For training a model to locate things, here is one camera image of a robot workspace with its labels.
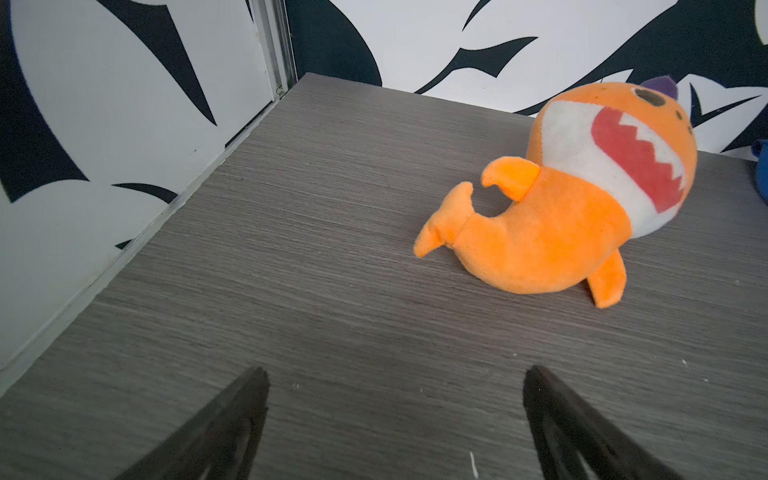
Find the orange shark plush toy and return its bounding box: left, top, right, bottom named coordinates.
left=413, top=76, right=698, bottom=308

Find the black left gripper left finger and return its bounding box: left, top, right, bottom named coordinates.
left=118, top=367, right=270, bottom=479

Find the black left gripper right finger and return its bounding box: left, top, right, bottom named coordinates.
left=523, top=365, right=682, bottom=480

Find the blue cap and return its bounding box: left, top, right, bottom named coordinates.
left=751, top=139, right=768, bottom=204

